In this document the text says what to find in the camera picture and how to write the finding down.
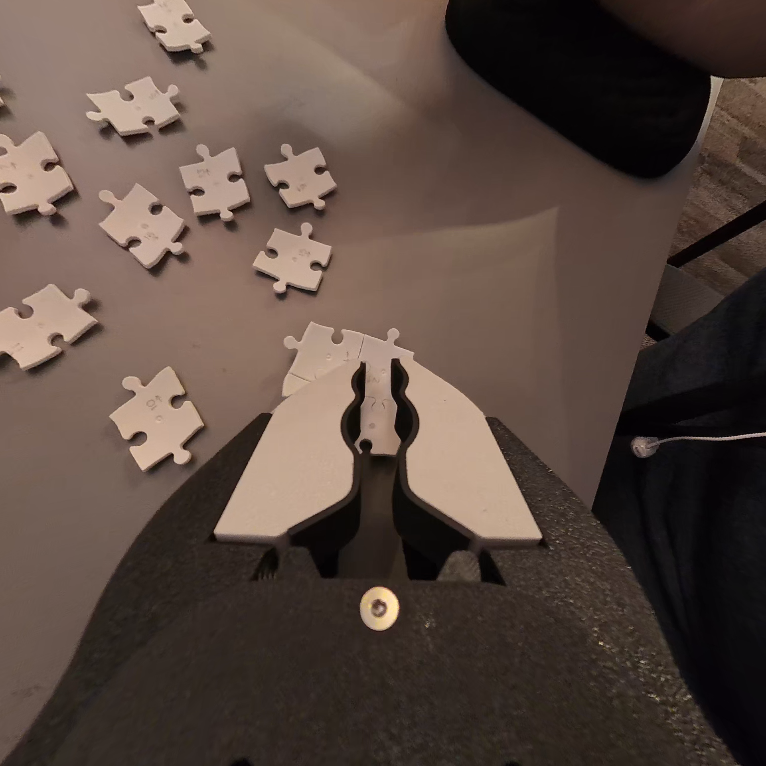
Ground scatter of white puzzle pieces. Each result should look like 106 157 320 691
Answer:
0 0 338 474

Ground black padded rest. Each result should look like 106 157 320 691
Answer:
446 0 713 179

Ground person's dark trousers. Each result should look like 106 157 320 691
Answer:
592 272 766 766

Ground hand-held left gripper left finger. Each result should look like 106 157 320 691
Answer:
213 361 367 548

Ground white drawstring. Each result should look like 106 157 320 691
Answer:
630 431 766 460

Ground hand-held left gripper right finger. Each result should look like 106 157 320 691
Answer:
390 358 544 548

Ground person's right forearm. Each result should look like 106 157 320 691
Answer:
598 0 766 80

